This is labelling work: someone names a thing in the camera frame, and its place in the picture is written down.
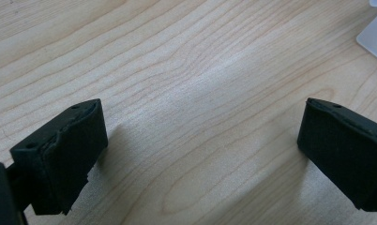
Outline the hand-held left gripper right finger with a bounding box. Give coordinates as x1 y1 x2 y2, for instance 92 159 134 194
296 97 377 213

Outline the clear plastic pencil case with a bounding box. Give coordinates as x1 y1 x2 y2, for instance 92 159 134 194
355 0 377 66

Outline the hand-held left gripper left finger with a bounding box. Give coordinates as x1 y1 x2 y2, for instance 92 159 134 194
9 97 109 217

